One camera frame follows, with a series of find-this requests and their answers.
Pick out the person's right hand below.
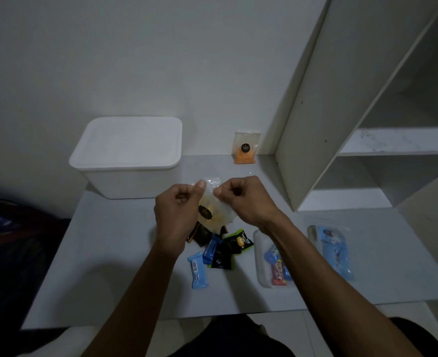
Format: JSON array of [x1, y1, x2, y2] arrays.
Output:
[[213, 176, 284, 235]]

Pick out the person's left hand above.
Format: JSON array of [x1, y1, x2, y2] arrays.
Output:
[[154, 180, 207, 257]]

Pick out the clear plastic snack bag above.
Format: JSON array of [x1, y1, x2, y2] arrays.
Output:
[[194, 177, 239, 235]]

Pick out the person's right forearm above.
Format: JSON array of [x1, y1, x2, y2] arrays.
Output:
[[258, 215, 426, 357]]

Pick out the person's left forearm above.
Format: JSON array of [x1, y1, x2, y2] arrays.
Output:
[[81, 241, 190, 357]]

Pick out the dark brown snack packet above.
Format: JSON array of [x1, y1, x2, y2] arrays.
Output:
[[186, 221, 214, 247]]

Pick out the clear packet of orange snacks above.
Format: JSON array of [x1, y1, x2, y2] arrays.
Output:
[[234, 131, 261, 165]]

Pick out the black green packet yellow print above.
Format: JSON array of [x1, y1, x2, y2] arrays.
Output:
[[223, 229, 255, 254]]

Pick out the small dark blue snack packet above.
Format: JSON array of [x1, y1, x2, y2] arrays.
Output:
[[203, 234, 223, 265]]

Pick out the black green snack packet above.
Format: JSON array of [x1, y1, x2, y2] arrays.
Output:
[[209, 249, 236, 271]]

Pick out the white lidded storage box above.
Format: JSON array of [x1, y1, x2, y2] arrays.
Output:
[[69, 116, 183, 200]]

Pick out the clear plastic tray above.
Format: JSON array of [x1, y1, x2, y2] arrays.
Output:
[[307, 224, 355, 282], [253, 228, 297, 289]]

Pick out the light blue wafer packet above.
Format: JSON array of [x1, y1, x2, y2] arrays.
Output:
[[188, 252, 205, 290]]

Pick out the red snack bar packet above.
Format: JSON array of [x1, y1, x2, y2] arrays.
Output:
[[270, 259, 287, 286]]

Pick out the long light blue biscuit packet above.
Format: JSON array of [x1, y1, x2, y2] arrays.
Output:
[[317, 226, 354, 281]]

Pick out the person's black shorts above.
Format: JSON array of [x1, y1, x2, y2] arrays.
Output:
[[169, 314, 438, 357]]

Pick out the white shelf unit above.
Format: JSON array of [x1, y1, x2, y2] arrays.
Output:
[[275, 0, 438, 212]]

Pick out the dark bag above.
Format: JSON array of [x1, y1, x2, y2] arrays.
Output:
[[0, 196, 72, 331]]

